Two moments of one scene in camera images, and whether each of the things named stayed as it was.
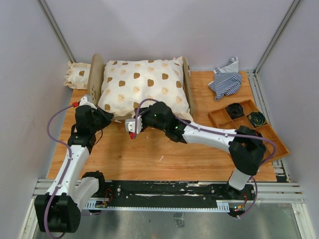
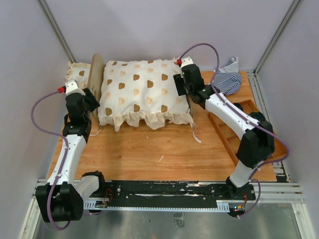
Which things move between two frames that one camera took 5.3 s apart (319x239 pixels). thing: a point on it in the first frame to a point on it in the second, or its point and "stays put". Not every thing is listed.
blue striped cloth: (227, 80) stays put
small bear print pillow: (77, 76) stays put
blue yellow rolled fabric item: (256, 119) stays put
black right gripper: (143, 112) to (179, 80)
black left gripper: (107, 116) to (91, 99)
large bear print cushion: (125, 83) stays put
